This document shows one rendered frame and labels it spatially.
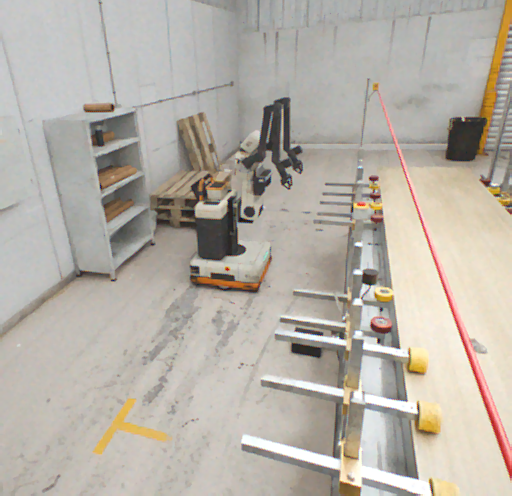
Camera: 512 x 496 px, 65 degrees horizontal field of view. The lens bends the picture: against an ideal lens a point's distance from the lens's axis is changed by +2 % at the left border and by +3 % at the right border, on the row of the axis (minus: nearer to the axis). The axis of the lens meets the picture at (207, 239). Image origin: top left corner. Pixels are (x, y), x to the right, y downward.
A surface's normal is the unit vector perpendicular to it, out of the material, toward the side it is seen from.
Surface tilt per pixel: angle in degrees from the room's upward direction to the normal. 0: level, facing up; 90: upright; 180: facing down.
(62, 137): 90
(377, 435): 0
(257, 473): 0
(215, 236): 90
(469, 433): 0
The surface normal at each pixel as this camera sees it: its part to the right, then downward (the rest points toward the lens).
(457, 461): -0.06, -0.91
